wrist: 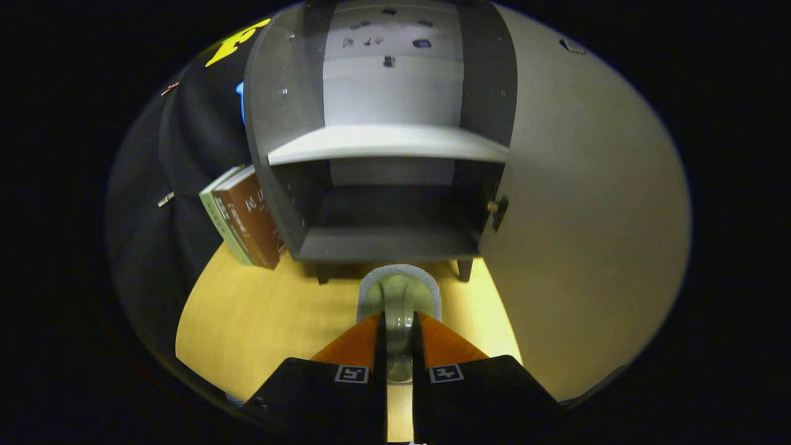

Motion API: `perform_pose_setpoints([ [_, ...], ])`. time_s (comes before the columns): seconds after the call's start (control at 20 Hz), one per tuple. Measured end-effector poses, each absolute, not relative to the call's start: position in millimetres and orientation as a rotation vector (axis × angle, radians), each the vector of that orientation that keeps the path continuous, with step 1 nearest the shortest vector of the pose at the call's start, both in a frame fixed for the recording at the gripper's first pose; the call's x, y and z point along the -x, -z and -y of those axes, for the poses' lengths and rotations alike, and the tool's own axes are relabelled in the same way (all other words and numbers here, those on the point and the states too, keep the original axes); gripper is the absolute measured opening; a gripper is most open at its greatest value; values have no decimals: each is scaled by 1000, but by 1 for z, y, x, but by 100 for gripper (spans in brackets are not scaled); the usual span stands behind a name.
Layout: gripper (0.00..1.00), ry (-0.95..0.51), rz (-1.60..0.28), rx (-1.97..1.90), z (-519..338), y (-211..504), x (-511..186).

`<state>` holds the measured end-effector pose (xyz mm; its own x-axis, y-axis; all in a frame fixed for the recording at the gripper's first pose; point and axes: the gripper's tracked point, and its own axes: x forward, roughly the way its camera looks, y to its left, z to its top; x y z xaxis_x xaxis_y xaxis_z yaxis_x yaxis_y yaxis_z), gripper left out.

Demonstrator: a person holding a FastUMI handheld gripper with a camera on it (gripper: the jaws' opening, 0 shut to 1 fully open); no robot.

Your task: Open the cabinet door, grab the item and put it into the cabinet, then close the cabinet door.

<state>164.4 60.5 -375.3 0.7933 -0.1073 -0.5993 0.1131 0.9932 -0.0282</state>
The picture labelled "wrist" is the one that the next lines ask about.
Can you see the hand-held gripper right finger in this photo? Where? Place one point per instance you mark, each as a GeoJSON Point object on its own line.
{"type": "Point", "coordinates": [419, 408]}

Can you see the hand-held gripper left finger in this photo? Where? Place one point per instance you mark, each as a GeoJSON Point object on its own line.
{"type": "Point", "coordinates": [380, 402]}

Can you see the green mug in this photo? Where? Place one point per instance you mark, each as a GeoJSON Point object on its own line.
{"type": "Point", "coordinates": [398, 296]}

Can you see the beige cabinet door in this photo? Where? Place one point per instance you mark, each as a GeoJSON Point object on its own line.
{"type": "Point", "coordinates": [587, 216]}

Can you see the brown book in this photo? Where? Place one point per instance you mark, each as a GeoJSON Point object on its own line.
{"type": "Point", "coordinates": [253, 222]}

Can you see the green book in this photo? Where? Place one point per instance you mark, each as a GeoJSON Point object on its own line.
{"type": "Point", "coordinates": [219, 216]}

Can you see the grey cabinet shelf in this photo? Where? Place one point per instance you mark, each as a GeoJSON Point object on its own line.
{"type": "Point", "coordinates": [389, 145]}

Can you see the black backdrop cloth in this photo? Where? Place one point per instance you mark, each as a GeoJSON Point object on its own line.
{"type": "Point", "coordinates": [154, 247]}

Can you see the silver clip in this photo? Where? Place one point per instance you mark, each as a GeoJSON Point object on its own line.
{"type": "Point", "coordinates": [165, 199]}

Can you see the grey cabinet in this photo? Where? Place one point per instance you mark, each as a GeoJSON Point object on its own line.
{"type": "Point", "coordinates": [290, 93]}

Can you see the red clip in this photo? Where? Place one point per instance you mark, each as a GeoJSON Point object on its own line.
{"type": "Point", "coordinates": [170, 89]}

